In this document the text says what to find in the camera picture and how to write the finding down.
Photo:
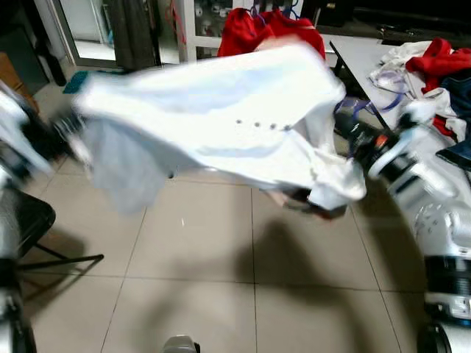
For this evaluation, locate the white shirt with green print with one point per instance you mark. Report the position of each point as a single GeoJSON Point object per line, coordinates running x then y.
{"type": "Point", "coordinates": [221, 110]}

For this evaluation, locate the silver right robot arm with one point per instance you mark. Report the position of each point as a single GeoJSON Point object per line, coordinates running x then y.
{"type": "Point", "coordinates": [434, 206]}

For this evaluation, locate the teal blue rug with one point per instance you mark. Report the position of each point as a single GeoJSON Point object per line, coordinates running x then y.
{"type": "Point", "coordinates": [73, 81]}

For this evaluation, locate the large white table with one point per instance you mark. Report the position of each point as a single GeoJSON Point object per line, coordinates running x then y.
{"type": "Point", "coordinates": [360, 55]}

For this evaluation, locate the crumpled red garment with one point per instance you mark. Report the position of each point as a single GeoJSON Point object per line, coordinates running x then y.
{"type": "Point", "coordinates": [441, 62]}

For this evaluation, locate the white framed glass door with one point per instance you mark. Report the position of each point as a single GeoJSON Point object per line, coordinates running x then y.
{"type": "Point", "coordinates": [85, 29]}

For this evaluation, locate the plain red shirt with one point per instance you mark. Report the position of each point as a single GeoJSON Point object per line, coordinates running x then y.
{"type": "Point", "coordinates": [294, 33]}

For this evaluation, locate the grey curtain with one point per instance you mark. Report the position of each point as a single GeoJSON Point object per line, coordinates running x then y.
{"type": "Point", "coordinates": [136, 33]}

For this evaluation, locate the red shirt with white print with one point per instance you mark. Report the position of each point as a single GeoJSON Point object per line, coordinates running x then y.
{"type": "Point", "coordinates": [235, 33]}

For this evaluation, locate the white glass-door cabinet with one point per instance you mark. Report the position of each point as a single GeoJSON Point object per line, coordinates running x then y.
{"type": "Point", "coordinates": [202, 22]}

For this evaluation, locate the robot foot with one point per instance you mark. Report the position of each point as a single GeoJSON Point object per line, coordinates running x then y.
{"type": "Point", "coordinates": [180, 346]}

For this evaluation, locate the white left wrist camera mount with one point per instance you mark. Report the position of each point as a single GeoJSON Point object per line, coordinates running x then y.
{"type": "Point", "coordinates": [13, 125]}

